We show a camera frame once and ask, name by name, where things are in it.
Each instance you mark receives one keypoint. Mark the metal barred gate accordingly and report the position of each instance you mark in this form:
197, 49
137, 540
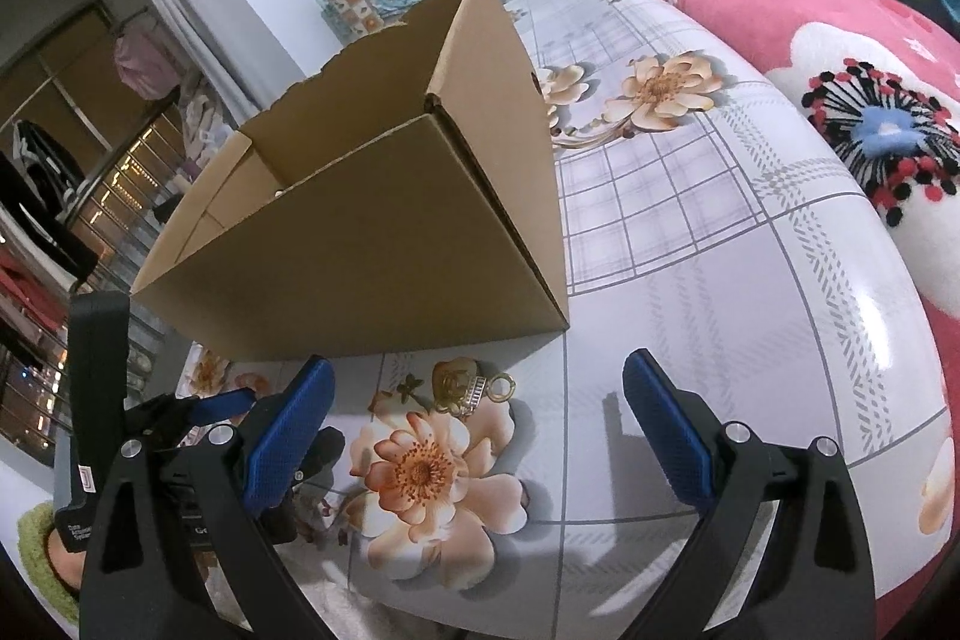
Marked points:
142, 160

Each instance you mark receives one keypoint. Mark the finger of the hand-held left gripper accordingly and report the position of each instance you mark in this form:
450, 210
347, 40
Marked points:
322, 452
221, 404

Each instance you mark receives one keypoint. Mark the brown wooden wardrobe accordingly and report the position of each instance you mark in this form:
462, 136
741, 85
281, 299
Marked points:
67, 55

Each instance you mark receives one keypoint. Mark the red cloth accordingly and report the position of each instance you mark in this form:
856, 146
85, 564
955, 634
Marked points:
22, 287

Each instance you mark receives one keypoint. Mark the black striped garment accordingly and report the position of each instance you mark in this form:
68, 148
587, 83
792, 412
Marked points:
37, 160

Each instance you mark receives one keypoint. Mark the gold brooch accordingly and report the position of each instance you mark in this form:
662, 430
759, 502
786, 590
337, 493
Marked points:
450, 377

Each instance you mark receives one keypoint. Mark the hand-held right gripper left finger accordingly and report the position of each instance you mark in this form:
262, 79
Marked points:
289, 437

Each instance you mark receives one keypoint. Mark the white curtain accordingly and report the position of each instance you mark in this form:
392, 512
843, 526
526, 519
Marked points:
180, 10

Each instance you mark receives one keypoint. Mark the brown cardboard box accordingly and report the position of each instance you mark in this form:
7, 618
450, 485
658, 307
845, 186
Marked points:
375, 250

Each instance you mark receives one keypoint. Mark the pile of pale bags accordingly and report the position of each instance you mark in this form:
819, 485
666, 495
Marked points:
202, 123

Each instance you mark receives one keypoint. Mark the person's left forearm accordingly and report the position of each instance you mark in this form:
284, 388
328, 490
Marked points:
64, 554

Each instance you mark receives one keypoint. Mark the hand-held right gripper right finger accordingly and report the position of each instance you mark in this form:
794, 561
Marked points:
671, 437

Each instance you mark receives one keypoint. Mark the pink hanging garment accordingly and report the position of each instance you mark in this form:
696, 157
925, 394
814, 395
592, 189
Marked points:
146, 63

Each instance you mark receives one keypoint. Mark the small silver clip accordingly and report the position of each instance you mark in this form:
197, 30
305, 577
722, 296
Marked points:
475, 395

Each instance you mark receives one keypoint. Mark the pink floral blanket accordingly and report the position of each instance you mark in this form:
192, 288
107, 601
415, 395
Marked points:
750, 3

